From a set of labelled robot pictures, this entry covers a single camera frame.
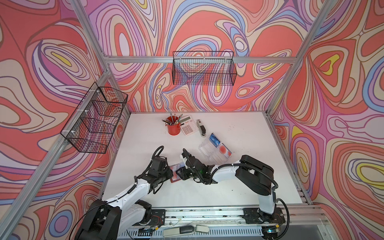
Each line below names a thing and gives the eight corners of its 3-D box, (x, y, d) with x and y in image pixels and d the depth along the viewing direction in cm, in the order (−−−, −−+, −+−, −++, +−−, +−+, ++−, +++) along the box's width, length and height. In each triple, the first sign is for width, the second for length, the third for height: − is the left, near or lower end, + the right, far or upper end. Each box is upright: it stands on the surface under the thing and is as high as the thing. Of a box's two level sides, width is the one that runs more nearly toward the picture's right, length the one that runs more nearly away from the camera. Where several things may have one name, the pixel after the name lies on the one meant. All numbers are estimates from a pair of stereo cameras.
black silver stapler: (202, 137, 106) (202, 133, 103) (196, 123, 115) (196, 118, 111) (206, 136, 107) (207, 132, 103) (200, 122, 116) (200, 117, 112)
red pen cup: (168, 135, 108) (165, 122, 97) (170, 126, 113) (168, 113, 102) (178, 136, 107) (177, 124, 96) (180, 127, 113) (179, 114, 102)
